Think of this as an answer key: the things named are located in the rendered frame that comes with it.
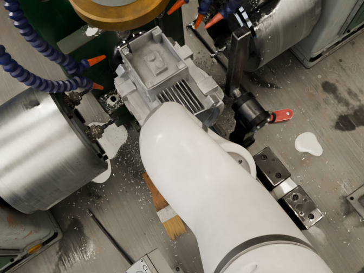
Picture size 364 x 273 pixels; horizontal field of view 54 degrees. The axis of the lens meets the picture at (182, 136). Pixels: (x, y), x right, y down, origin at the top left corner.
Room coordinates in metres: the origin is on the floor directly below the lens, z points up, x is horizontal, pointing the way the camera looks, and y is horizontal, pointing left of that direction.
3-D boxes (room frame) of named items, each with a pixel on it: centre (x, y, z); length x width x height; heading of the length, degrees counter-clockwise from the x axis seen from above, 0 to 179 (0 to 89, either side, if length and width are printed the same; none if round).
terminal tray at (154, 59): (0.39, 0.03, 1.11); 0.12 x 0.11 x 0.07; 23
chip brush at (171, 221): (0.14, 0.09, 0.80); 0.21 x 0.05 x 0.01; 18
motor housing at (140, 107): (0.36, 0.01, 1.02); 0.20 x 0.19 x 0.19; 23
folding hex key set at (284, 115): (0.32, -0.29, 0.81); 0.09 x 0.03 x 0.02; 90
